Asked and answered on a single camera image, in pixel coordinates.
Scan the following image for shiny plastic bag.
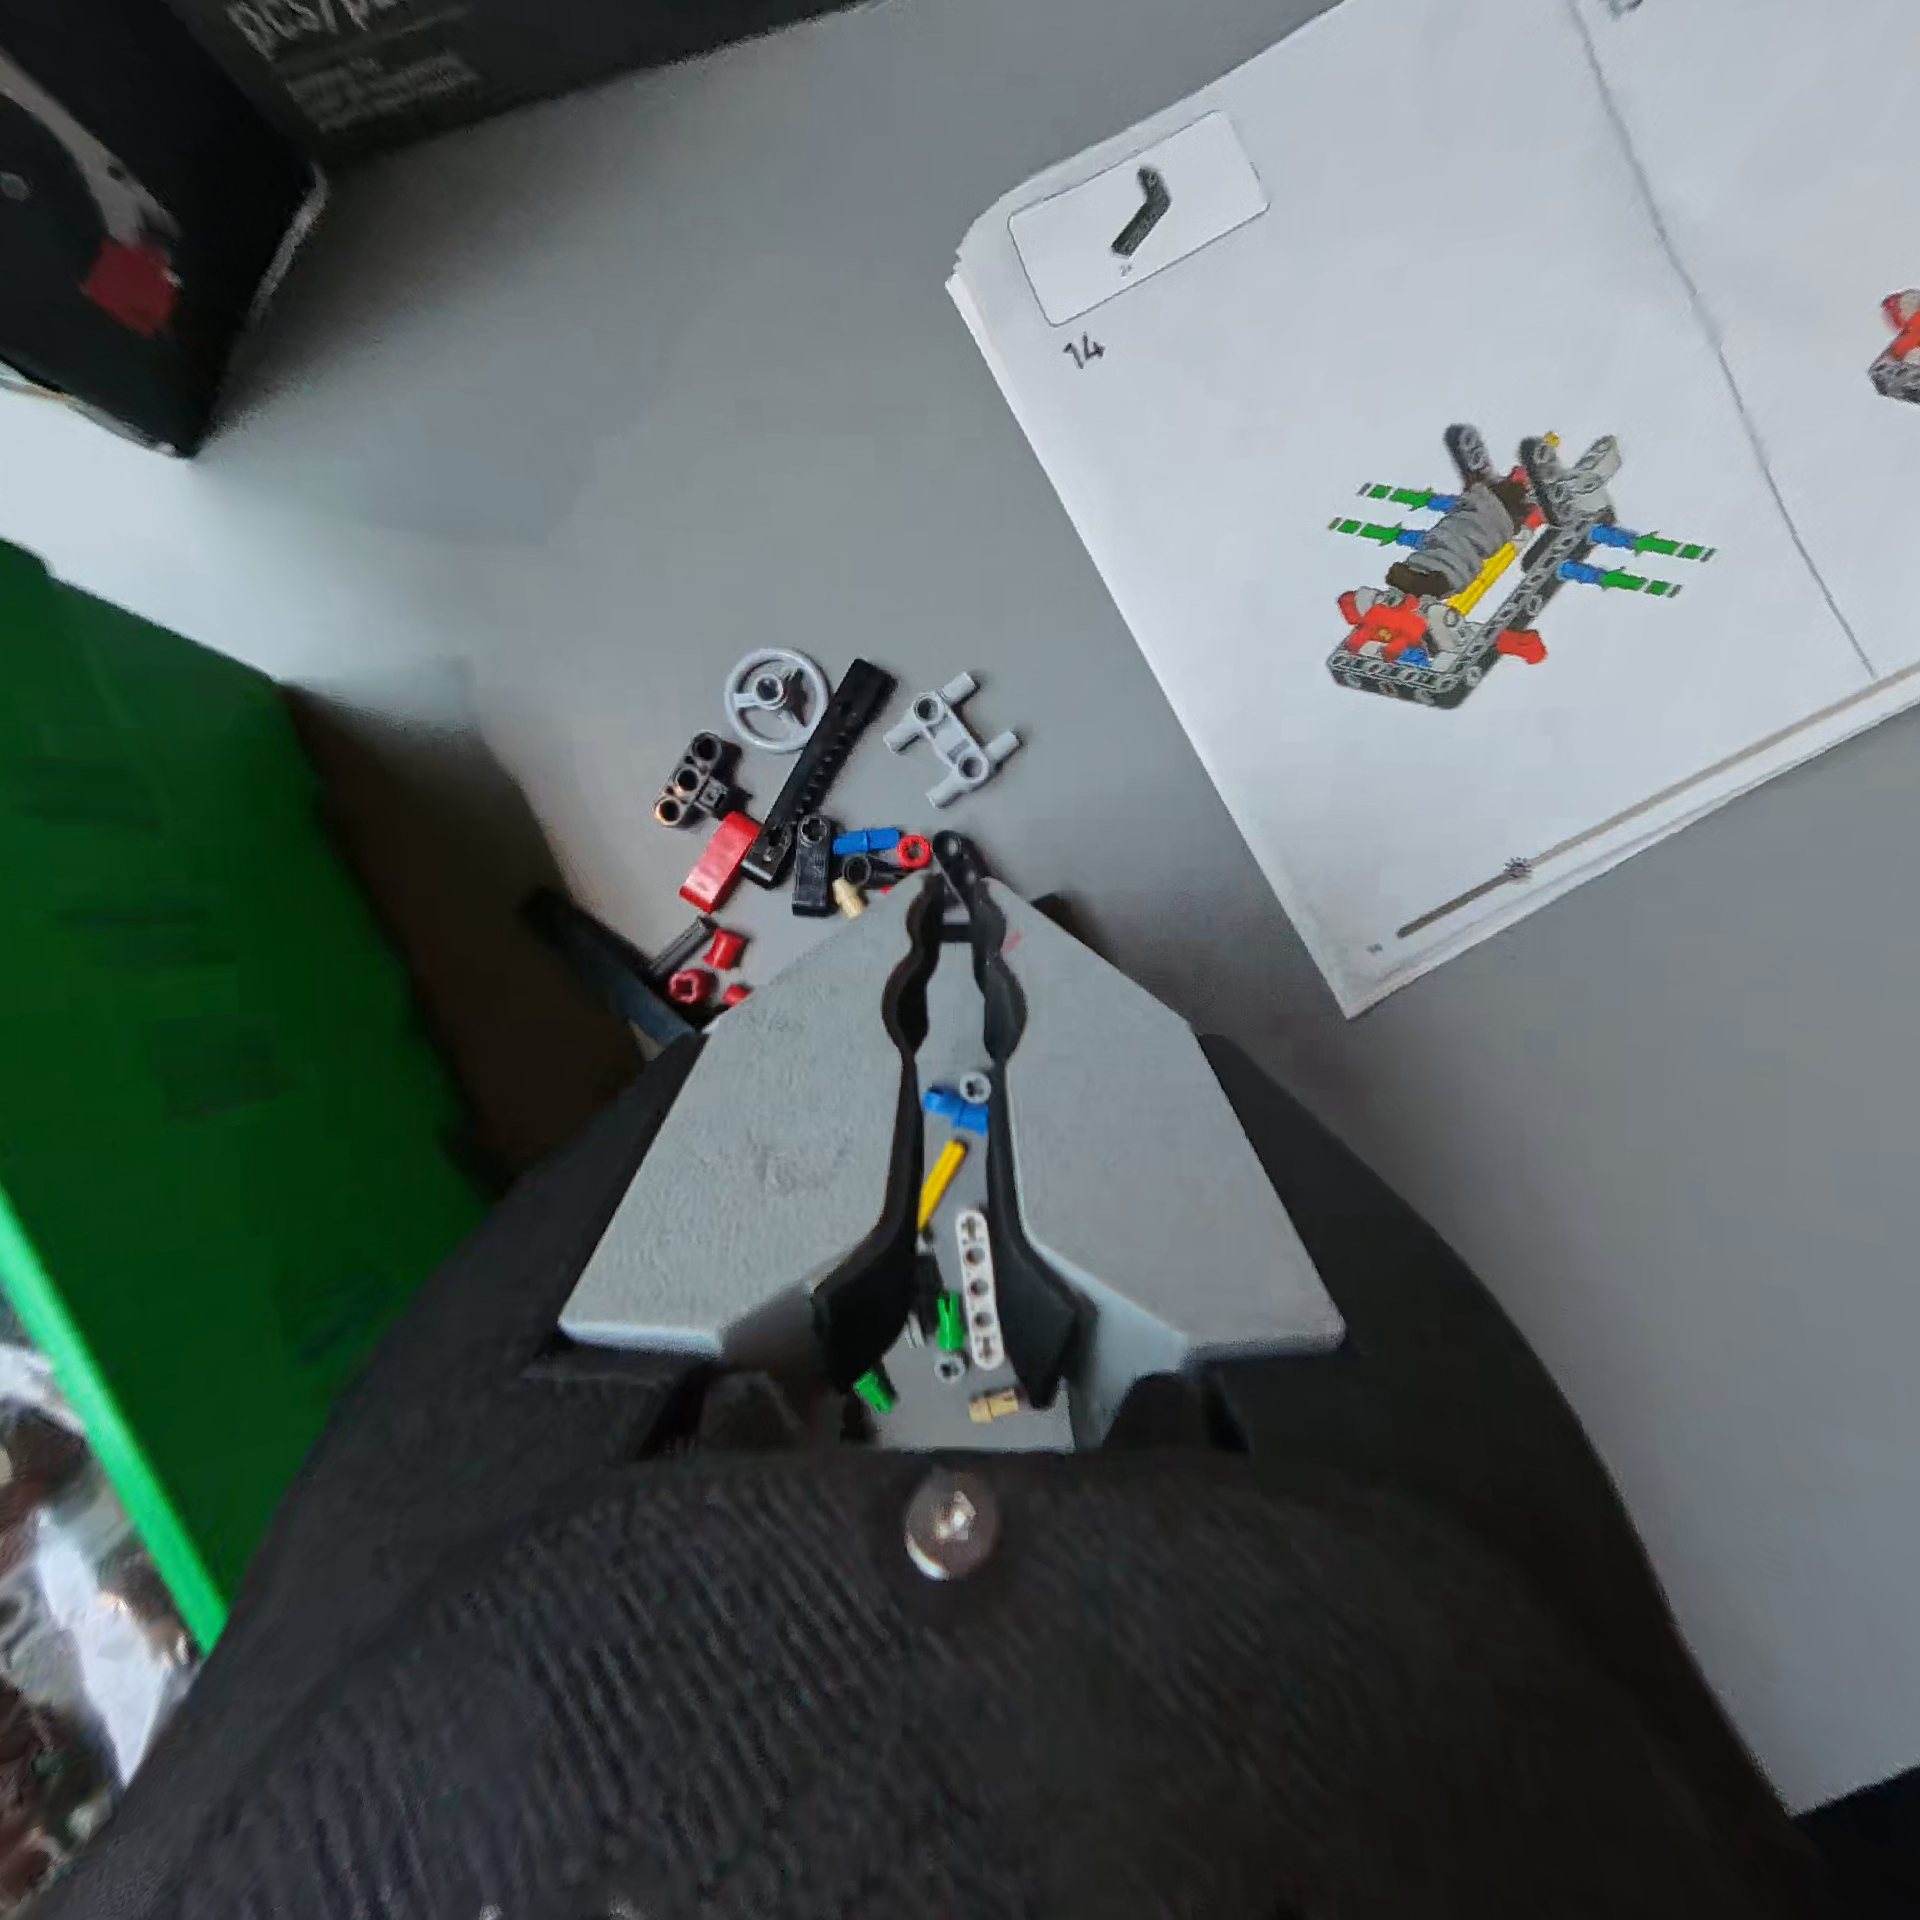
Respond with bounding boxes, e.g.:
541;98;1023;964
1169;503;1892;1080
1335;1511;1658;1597
0;1307;204;1892

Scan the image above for person's legs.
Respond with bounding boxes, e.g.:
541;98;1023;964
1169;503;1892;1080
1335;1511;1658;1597
1787;1787;1920;1920

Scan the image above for pile of lego pieces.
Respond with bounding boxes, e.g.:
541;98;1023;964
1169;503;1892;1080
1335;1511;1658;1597
517;644;1035;1427

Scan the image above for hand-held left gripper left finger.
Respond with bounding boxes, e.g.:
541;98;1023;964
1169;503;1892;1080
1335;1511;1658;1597
555;883;947;1395

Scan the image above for open instruction booklet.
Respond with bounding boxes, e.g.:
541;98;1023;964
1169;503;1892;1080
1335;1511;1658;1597
945;0;1920;1022

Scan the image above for black lego connector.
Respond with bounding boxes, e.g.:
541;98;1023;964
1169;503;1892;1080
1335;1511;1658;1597
925;831;996;949

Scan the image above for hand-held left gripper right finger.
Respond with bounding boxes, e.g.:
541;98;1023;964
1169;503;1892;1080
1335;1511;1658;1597
965;882;1352;1404

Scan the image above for green plastic bin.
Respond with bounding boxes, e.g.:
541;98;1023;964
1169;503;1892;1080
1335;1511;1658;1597
0;542;497;1654

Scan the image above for black car printed box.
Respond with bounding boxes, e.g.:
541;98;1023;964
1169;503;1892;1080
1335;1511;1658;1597
0;0;902;459

